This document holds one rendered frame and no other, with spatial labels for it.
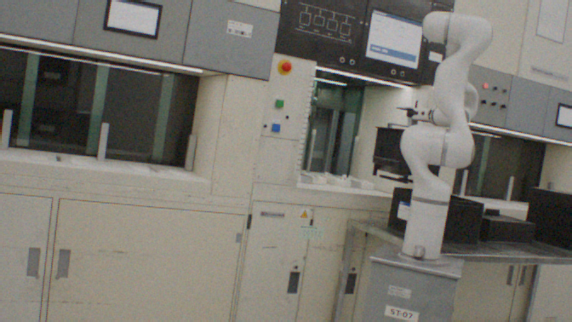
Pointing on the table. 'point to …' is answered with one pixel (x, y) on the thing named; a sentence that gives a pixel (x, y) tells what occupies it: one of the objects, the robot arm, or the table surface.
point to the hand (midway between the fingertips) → (414, 113)
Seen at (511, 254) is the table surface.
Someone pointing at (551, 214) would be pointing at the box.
